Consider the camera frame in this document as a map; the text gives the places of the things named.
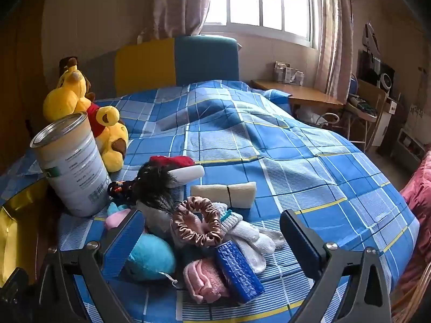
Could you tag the pink patterned curtain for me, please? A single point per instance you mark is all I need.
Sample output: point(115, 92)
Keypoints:
point(333, 40)
point(181, 3)

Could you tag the red white plush hat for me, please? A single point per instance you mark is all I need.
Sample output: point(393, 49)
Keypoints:
point(187, 174)

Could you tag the colour-block padded headboard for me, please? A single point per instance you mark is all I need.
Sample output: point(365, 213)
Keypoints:
point(202, 60)

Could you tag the window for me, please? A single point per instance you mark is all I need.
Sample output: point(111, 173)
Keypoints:
point(269, 0)

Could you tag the gold tray surface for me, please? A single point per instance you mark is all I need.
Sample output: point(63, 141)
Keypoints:
point(13, 228)

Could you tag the brown satin scrunchie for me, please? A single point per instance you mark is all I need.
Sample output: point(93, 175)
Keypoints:
point(188, 235)

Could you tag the beige gauze roll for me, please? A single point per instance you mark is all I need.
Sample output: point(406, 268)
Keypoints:
point(215, 193)

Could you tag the black wig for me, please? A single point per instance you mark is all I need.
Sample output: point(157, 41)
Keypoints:
point(155, 181)

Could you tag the blue textured pouch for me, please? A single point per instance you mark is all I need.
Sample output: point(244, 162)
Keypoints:
point(239, 272)

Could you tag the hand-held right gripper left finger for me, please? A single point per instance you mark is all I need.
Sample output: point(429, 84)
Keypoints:
point(123, 242)

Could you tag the blue plaid blanket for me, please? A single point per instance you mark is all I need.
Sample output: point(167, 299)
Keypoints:
point(269, 175)

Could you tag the small pink teal plush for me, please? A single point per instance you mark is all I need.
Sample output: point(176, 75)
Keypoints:
point(114, 220)

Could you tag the wooden folding chair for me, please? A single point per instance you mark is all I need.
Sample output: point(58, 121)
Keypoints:
point(370, 91)

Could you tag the white knit socks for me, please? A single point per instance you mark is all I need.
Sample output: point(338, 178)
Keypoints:
point(249, 242)

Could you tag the white metal can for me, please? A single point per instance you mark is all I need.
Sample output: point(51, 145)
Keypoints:
point(74, 171)

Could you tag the white cabinet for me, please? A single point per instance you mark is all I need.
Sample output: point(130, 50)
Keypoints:
point(387, 121)

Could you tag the wooden desk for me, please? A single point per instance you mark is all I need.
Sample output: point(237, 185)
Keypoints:
point(303, 94)

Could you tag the wooden wardrobe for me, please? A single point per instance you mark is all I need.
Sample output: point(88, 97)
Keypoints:
point(16, 74)

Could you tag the round basket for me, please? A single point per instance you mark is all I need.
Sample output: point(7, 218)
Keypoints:
point(328, 119)

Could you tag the yellow plush bear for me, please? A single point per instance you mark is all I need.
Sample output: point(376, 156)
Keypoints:
point(67, 97)

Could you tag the pink towel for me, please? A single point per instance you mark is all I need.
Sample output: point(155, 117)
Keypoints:
point(205, 282)

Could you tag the pink quilt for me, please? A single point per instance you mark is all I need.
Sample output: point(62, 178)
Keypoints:
point(417, 202)

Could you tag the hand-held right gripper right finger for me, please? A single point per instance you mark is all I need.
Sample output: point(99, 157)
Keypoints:
point(303, 242)

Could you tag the small white fan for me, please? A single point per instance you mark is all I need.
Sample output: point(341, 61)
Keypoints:
point(386, 80)

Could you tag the wicker chair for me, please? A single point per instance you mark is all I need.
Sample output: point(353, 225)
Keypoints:
point(414, 296)

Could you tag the grey cloth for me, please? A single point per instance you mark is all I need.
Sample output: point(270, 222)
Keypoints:
point(156, 222)

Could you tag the teal plush toy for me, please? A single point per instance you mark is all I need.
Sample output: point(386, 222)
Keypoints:
point(151, 255)

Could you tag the clear storage boxes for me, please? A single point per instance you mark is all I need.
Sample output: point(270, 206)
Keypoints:
point(289, 74)

